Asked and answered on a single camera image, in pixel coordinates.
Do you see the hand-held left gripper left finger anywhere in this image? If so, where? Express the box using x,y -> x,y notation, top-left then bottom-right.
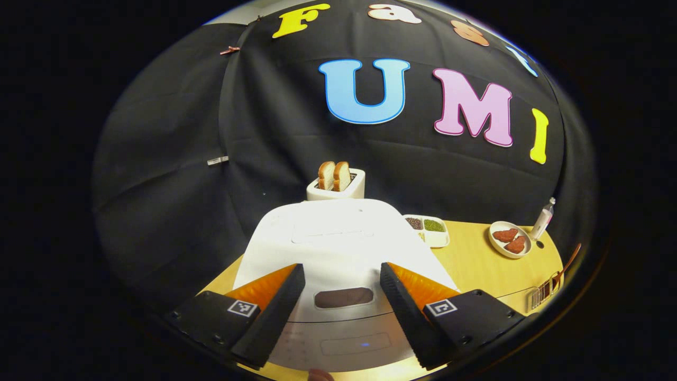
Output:
167,263 -> 306,369

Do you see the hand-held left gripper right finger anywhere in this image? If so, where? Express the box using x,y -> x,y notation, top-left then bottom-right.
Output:
380,262 -> 527,371

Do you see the white rice cooker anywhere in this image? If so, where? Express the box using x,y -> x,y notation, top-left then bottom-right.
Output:
233,198 -> 460,373

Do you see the wire metal chopstick holder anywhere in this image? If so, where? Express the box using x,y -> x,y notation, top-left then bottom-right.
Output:
526,271 -> 564,311

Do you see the brown wooden spoon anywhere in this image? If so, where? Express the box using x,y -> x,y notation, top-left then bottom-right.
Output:
550,243 -> 582,286

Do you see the white divided bean tray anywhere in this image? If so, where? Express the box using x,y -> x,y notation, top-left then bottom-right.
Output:
403,214 -> 451,248

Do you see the white round plate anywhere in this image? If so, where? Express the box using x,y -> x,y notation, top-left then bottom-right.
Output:
489,221 -> 533,259

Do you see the white toaster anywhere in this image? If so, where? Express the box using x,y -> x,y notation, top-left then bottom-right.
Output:
306,168 -> 366,202

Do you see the toast bread slice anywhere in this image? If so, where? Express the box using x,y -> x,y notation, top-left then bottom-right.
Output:
318,161 -> 336,191
333,161 -> 352,192

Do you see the small clear bottle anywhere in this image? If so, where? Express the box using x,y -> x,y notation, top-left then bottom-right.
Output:
529,197 -> 556,241

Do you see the black backdrop cloth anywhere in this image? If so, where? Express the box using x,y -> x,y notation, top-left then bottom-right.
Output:
91,0 -> 598,318

